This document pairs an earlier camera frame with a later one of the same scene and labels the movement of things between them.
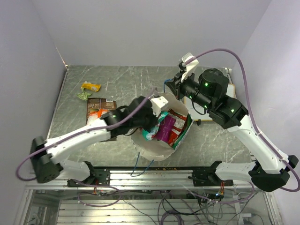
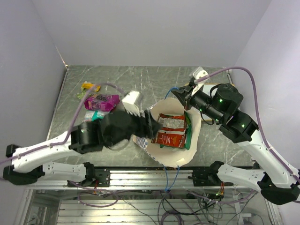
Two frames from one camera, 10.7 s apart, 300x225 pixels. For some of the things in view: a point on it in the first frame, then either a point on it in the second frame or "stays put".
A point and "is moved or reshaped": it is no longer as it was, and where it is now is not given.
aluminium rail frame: (205, 195) stays put
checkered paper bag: (160, 149) is moved or reshaped
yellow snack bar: (91, 86) stays put
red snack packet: (180, 120) is moved or reshaped
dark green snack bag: (189, 122) is moved or reshaped
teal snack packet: (148, 136) is moved or reshaped
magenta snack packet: (165, 128) to (103, 102)
